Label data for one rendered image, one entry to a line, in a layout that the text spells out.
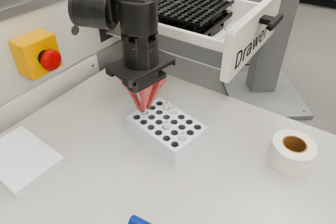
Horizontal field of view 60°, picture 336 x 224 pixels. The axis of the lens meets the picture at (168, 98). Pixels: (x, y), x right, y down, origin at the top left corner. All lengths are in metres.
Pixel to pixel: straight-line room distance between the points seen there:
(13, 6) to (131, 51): 0.24
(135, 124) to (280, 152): 0.24
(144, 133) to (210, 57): 0.21
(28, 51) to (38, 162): 0.19
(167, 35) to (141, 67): 0.19
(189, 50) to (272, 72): 1.33
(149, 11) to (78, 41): 0.31
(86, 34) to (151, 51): 0.29
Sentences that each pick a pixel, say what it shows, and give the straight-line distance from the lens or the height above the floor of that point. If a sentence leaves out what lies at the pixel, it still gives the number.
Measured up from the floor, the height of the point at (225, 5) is 0.90.
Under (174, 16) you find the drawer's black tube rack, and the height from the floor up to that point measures 0.90.
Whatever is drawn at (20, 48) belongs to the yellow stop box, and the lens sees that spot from 0.57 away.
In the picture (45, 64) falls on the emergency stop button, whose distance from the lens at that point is 0.57.
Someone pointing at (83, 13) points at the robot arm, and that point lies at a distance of 0.45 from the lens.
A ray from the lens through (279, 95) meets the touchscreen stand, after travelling 1.98.
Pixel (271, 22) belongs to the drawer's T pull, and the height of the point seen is 0.91.
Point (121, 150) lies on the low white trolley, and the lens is 0.53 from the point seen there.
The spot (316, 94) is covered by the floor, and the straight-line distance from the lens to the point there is 2.16.
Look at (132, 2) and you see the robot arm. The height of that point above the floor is 1.01.
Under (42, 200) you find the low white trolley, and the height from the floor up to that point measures 0.76.
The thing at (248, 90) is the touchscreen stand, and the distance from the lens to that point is 1.96.
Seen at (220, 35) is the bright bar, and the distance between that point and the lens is 0.71.
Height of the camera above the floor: 1.14
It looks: 37 degrees down
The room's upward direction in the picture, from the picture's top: straight up
